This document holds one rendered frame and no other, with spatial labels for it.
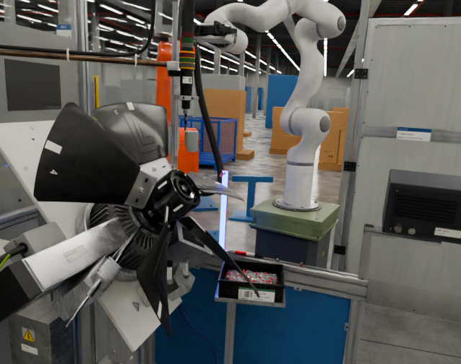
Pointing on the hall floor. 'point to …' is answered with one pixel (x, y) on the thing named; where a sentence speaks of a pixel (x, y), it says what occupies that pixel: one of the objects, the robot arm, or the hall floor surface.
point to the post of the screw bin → (230, 333)
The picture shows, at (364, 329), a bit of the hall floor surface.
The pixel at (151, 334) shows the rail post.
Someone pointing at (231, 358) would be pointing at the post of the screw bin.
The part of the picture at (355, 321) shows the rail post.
